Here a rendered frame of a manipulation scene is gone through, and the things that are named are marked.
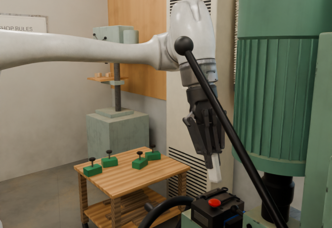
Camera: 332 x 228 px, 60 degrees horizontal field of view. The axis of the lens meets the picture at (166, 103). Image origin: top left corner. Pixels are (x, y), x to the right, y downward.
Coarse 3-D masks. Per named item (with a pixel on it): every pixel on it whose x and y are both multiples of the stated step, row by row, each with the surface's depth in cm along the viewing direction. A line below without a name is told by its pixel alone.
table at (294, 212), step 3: (291, 207) 91; (291, 210) 89; (294, 210) 89; (297, 210) 89; (291, 213) 88; (294, 213) 88; (297, 213) 88; (300, 213) 88; (291, 216) 86; (294, 216) 86; (297, 216) 86; (297, 219) 85
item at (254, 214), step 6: (252, 210) 59; (258, 210) 59; (246, 216) 58; (252, 216) 57; (258, 216) 57; (246, 222) 58; (252, 222) 56; (258, 222) 55; (264, 222) 55; (288, 222) 55; (294, 222) 55
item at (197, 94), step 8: (192, 88) 68; (200, 88) 67; (216, 88) 70; (192, 96) 68; (200, 96) 67; (216, 96) 68; (192, 104) 68; (200, 104) 69; (208, 104) 70; (200, 112) 68; (208, 112) 70; (200, 120) 68
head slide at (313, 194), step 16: (320, 48) 39; (320, 64) 39; (320, 80) 39; (320, 96) 39; (320, 112) 40; (320, 128) 40; (320, 144) 40; (320, 160) 40; (320, 176) 41; (304, 192) 43; (320, 192) 41; (304, 208) 43; (320, 208) 41; (304, 224) 43; (320, 224) 41
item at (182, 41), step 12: (180, 48) 50; (192, 48) 50; (192, 60) 49; (204, 84) 47; (216, 108) 45; (228, 120) 44; (228, 132) 44; (240, 144) 43; (240, 156) 42; (252, 168) 41; (252, 180) 41; (264, 192) 40; (264, 204) 40; (276, 216) 38
